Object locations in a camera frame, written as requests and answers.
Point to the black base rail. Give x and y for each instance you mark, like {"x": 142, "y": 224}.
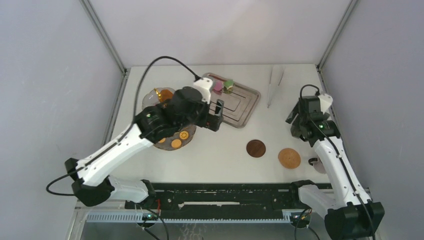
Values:
{"x": 171, "y": 196}

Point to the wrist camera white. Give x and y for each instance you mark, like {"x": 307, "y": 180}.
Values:
{"x": 204, "y": 85}
{"x": 325, "y": 101}

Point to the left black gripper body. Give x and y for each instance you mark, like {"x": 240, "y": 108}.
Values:
{"x": 201, "y": 117}

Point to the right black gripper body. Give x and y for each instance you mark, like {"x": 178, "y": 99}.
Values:
{"x": 298, "y": 121}

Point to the purple glass cup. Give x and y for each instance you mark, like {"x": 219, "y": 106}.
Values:
{"x": 316, "y": 163}

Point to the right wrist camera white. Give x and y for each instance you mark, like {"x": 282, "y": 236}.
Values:
{"x": 325, "y": 101}

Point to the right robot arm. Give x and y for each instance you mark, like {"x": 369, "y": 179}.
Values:
{"x": 351, "y": 214}

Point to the metal serving tray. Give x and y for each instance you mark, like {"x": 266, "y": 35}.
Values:
{"x": 239, "y": 105}

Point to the green round cake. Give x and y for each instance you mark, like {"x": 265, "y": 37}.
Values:
{"x": 228, "y": 86}

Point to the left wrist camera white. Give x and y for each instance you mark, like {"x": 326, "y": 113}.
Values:
{"x": 204, "y": 85}

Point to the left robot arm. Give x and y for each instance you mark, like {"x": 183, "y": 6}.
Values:
{"x": 93, "y": 183}

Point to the three-tier glass dessert stand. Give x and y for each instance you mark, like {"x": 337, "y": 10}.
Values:
{"x": 151, "y": 99}

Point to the pink round cake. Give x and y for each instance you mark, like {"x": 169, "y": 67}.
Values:
{"x": 218, "y": 86}

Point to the brown cookie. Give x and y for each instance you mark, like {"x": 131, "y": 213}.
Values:
{"x": 164, "y": 95}

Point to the dark brown round coaster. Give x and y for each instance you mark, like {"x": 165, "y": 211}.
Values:
{"x": 256, "y": 148}

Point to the light wooden round coaster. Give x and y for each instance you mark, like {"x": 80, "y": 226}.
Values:
{"x": 289, "y": 158}

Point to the orange lotus-pattern biscuit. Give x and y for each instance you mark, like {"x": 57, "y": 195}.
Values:
{"x": 183, "y": 135}

